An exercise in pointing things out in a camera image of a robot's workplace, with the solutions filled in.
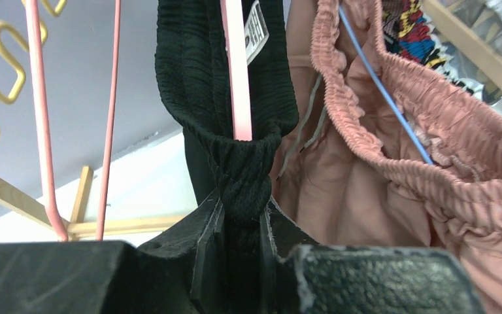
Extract yellow wire hanger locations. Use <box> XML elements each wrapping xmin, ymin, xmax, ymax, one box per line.
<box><xmin>0</xmin><ymin>0</ymin><xmax>68</xmax><ymax>169</ymax></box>

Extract light blue hanger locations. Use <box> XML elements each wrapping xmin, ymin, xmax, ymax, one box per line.
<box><xmin>337</xmin><ymin>4</ymin><xmax>435</xmax><ymax>166</ymax></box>

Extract wooden clothes rack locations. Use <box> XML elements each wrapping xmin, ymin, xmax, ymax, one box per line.
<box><xmin>0</xmin><ymin>1</ymin><xmax>502</xmax><ymax>242</ymax></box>

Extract black shorts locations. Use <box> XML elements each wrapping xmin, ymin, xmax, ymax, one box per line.
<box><xmin>155</xmin><ymin>1</ymin><xmax>298</xmax><ymax>313</ymax></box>

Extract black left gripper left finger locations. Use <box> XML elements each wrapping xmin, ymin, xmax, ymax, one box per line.
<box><xmin>0</xmin><ymin>193</ymin><xmax>223</xmax><ymax>313</ymax></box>

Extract pink shorts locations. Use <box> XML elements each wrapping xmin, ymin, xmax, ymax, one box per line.
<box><xmin>276</xmin><ymin>1</ymin><xmax>502</xmax><ymax>313</ymax></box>

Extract thin pink wire hanger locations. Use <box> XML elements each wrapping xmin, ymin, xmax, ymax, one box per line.
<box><xmin>24</xmin><ymin>0</ymin><xmax>122</xmax><ymax>241</ymax></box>

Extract thick pink plastic hanger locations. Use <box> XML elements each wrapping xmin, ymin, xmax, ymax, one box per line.
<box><xmin>220</xmin><ymin>0</ymin><xmax>252</xmax><ymax>141</ymax></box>

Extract colourful comic print shorts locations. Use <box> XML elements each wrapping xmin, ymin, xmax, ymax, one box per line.
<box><xmin>382</xmin><ymin>1</ymin><xmax>502</xmax><ymax>103</ymax></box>

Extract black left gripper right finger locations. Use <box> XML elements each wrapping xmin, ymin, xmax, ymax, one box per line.
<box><xmin>260</xmin><ymin>201</ymin><xmax>484</xmax><ymax>314</ymax></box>

